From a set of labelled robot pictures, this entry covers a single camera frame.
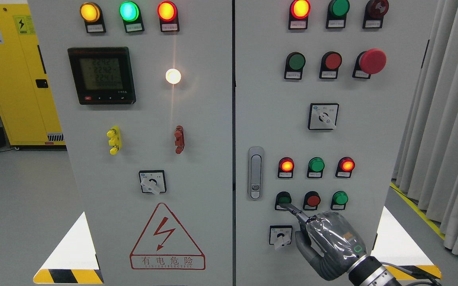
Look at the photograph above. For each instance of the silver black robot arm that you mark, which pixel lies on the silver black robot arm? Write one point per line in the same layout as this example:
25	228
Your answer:
368	271

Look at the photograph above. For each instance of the green indicator lamp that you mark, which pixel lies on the green indicator lamp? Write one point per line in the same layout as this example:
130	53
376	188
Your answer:
337	13
315	168
131	17

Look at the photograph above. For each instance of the red indicator lamp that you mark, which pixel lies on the red indicator lamp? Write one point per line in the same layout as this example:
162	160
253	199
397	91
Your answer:
286	167
299	14
168	16
345	167

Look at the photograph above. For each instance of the lower left red indicator lamp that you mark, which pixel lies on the lower left red indicator lamp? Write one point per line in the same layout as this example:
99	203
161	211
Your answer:
286	167

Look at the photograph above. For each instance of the upper green push button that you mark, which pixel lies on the upper green push button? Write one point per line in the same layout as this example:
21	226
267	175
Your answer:
294	65

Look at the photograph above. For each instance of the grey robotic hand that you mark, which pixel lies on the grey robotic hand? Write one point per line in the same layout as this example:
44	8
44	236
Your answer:
328	242

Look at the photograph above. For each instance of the dark red buzzer lamp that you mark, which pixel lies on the dark red buzzer lamp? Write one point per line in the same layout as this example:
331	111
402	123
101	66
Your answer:
374	13

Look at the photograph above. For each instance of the red indicator lamp top right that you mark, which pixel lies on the red indicator lamp top right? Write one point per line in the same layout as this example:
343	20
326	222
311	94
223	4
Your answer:
299	14

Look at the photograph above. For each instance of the green indicator lamp top right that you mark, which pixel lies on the green indicator lamp top right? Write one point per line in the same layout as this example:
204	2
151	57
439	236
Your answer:
337	13

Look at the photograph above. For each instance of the left door rotary selector switch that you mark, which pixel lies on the left door rotary selector switch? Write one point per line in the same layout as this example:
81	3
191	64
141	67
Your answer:
153	181

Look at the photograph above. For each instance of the lower red stop button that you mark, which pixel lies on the lower red stop button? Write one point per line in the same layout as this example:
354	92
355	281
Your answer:
311	201

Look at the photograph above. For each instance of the upper right rotary selector switch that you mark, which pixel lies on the upper right rotary selector switch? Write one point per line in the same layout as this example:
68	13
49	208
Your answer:
323	116

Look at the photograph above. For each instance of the yellow terminal connector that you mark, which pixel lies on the yellow terminal connector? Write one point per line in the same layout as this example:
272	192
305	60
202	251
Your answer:
114	136

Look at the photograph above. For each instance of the grey curtain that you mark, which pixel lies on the grey curtain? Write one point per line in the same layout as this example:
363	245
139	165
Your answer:
427	165

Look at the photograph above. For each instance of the red high voltage warning sticker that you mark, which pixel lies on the red high voltage warning sticker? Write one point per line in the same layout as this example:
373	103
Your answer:
164	244

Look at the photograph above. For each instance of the red terminal connector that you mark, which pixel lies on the red terminal connector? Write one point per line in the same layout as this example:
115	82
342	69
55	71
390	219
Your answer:
179	139

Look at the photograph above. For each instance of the yellow indicator lamp top left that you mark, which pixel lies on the yellow indicator lamp top left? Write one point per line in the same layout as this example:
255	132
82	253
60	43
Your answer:
92	16

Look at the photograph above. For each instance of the lower right red indicator lamp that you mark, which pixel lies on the lower right red indicator lamp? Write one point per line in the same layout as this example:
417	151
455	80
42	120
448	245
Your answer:
345	167

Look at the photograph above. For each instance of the white lit indicator lamp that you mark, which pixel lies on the white lit indicator lamp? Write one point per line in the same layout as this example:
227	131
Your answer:
173	76

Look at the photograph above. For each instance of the black digital power meter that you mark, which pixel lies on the black digital power meter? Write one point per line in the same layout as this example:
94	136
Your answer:
102	75

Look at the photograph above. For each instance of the red emergency stop mushroom button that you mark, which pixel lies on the red emergency stop mushroom button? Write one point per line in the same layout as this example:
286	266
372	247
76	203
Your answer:
368	63

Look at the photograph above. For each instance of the upper red push button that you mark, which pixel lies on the upper red push button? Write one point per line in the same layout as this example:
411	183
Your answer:
329	65

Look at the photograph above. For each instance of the red indicator lamp top left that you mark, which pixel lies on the red indicator lamp top left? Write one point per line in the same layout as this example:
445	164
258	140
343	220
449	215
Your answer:
168	16

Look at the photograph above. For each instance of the green indicator lamp top left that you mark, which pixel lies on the green indicator lamp top left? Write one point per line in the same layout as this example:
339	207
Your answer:
131	17

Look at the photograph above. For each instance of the lower left rotary selector switch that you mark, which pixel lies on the lower left rotary selector switch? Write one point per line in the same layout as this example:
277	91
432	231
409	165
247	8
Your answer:
280	236

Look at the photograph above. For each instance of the green start button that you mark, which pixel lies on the green start button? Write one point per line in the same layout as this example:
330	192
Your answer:
282	198

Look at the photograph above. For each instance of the lower right green button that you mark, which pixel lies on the lower right green button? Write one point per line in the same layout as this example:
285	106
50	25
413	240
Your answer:
339	200

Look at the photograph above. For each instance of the silver cabinet door handle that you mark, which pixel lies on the silver cabinet door handle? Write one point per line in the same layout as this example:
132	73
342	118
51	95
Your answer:
255	157

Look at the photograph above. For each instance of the grey electrical cabinet right door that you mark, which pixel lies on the grey electrical cabinet right door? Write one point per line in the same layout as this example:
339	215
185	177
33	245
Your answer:
272	112

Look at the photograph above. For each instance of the yellow safety cabinet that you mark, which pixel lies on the yellow safety cabinet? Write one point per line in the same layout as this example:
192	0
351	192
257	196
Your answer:
27	108

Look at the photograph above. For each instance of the lower middle green indicator lamp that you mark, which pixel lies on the lower middle green indicator lamp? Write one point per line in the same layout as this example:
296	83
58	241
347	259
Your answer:
315	168

